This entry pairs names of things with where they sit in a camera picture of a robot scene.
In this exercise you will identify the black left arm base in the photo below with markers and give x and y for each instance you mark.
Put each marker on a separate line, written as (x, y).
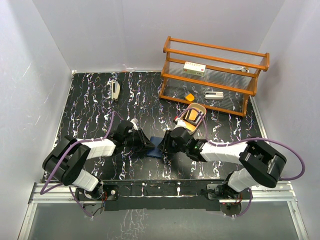
(95, 202)

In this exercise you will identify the blue card holder wallet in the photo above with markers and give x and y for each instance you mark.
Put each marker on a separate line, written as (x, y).
(155, 152)

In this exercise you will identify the white red small box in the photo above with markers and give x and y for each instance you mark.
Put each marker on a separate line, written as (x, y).
(194, 68)

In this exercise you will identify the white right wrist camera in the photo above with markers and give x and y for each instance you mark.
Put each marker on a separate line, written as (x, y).
(181, 123)

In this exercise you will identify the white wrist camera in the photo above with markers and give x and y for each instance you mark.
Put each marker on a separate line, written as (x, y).
(134, 121)
(181, 123)

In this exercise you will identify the aluminium front rail frame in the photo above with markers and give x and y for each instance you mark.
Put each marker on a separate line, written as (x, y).
(164, 211)

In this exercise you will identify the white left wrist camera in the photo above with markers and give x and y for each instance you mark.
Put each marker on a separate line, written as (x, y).
(134, 121)

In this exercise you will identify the yellow and grey tape measure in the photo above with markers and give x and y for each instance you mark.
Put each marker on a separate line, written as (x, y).
(189, 97)

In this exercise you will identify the beige oval card tray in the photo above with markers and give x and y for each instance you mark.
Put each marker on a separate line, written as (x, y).
(192, 128)

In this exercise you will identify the white and black stapler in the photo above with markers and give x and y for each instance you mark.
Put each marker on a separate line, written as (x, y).
(115, 90)

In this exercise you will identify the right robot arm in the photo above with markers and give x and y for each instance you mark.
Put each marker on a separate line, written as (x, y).
(262, 164)

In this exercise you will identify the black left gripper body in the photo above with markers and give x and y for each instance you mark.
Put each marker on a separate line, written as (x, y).
(133, 141)

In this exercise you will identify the orange wooden shelf rack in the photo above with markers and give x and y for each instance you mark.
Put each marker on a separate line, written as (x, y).
(234, 72)

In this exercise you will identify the stack of silver cards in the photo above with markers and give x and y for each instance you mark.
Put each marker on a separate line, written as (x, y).
(193, 116)

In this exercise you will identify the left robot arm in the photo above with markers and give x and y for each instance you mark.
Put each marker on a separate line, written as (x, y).
(66, 161)

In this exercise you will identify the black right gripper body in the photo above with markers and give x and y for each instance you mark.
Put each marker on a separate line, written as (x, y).
(171, 146)

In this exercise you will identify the white small stapler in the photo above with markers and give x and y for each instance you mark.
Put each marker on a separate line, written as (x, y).
(213, 95)

